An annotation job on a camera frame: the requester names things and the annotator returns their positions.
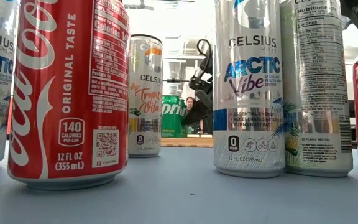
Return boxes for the blue grey table mat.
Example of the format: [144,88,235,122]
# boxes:
[0,141,358,224]

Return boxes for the wooden slatted shelf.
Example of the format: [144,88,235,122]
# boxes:
[161,136,214,148]

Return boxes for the white Celsius Tropical Vibe can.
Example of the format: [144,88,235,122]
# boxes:
[278,0,354,178]
[128,34,163,159]

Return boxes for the green Sprite can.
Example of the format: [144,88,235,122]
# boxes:
[161,94,183,139]
[178,98,189,138]

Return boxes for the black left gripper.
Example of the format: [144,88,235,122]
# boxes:
[181,75,214,127]

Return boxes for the person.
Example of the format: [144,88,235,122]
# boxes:
[185,96,196,112]

